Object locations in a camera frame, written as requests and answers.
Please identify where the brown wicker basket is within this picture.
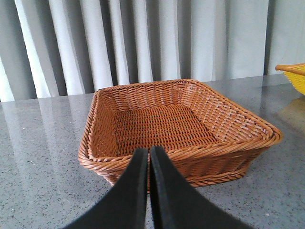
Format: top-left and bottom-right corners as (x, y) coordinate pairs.
(78, 79), (283, 187)

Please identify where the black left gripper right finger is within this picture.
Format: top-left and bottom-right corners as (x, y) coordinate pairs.
(150, 146), (250, 229)

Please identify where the yellow woven basket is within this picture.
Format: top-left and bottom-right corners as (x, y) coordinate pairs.
(275, 63), (305, 95)

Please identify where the grey pleated curtain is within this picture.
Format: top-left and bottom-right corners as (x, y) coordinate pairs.
(0, 0), (305, 102)

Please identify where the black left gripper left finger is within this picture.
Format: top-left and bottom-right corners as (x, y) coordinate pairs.
(65, 148), (148, 229)

